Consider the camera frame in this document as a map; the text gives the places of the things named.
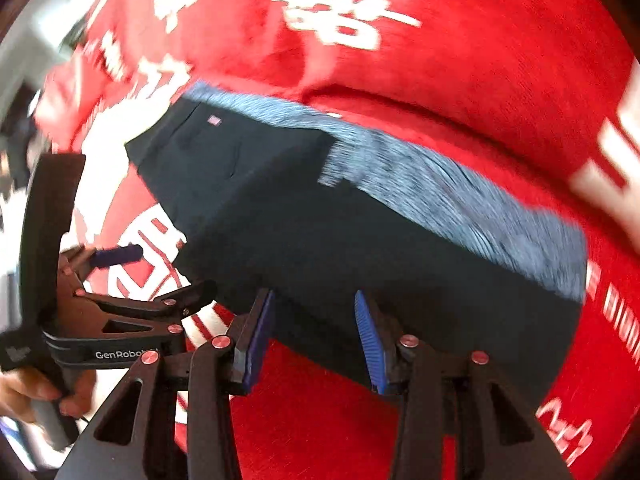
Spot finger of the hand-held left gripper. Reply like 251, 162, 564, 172
74, 280, 219, 343
59, 243, 144, 295

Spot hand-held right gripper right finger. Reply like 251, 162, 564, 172
354, 290, 576, 480

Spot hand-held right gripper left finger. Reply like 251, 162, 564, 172
54, 287, 277, 480

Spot black pants with blue trim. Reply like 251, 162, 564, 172
124, 81, 589, 408

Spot person's left hand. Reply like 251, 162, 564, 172
0, 364, 97, 419

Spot red printed blanket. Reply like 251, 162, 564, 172
34, 0, 640, 480

